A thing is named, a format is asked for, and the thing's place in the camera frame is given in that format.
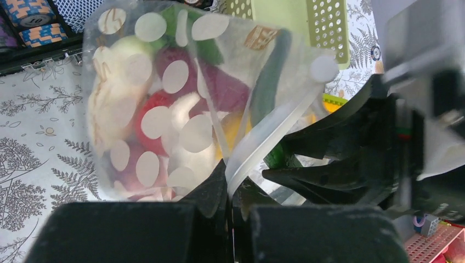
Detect black poker chip case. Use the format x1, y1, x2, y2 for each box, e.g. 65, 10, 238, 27
0, 0, 226, 77

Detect green toy cucumber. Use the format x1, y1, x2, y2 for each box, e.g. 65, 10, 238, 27
251, 28, 303, 169

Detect white toy radish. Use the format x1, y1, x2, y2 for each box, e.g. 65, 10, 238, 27
87, 36, 157, 155

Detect white toy mushroom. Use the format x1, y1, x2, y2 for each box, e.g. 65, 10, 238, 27
162, 92, 216, 179

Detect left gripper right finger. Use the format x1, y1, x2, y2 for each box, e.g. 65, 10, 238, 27
232, 179, 409, 262

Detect dark red toy sweet potato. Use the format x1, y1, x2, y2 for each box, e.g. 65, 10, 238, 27
155, 48, 250, 112

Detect yellow triangular plastic tool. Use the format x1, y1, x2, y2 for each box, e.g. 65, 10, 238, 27
306, 93, 348, 124

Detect floral table mat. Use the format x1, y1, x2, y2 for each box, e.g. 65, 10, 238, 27
0, 0, 386, 263

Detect yellow toy corn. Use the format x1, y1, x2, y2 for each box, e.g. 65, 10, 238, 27
214, 112, 252, 161

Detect green toy leaf vegetable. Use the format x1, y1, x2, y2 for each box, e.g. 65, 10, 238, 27
159, 4, 224, 65

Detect purple toy onion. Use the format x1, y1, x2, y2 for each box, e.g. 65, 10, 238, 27
109, 141, 168, 194

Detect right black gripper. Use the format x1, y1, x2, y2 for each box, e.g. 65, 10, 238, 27
262, 74, 464, 224

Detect clear dotted zip top bag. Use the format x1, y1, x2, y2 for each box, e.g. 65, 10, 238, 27
83, 1, 339, 201

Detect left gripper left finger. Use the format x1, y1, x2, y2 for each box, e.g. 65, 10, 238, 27
25, 162, 229, 262

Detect green plastic basket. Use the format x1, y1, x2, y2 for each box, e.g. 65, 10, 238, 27
218, 0, 350, 70

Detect red toy tomato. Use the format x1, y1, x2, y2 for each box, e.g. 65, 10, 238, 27
134, 90, 179, 157

